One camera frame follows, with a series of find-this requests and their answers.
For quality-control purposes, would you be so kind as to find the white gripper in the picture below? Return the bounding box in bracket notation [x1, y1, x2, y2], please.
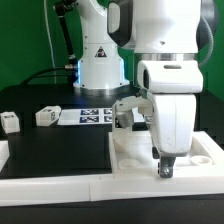
[137, 60, 203, 178]

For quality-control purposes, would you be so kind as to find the white U-shaped obstacle fence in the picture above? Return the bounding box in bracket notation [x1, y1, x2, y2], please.
[0, 170, 224, 206]

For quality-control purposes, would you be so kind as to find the white square tabletop tray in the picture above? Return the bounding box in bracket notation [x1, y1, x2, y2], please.
[109, 131, 224, 178]

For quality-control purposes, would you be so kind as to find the black cable bundle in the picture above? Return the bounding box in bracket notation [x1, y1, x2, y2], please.
[19, 0, 80, 86]

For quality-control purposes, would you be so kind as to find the white block at left edge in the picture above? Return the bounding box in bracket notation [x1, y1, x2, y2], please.
[0, 141, 10, 171]

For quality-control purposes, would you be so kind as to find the white thin hanging cable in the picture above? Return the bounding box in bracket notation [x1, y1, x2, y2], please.
[43, 0, 58, 85]

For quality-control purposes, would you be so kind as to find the white sheet with AprilTags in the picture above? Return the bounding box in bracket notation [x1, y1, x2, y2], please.
[56, 107, 148, 126]

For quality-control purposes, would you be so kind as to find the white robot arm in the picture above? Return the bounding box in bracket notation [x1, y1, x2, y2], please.
[107, 0, 215, 178]

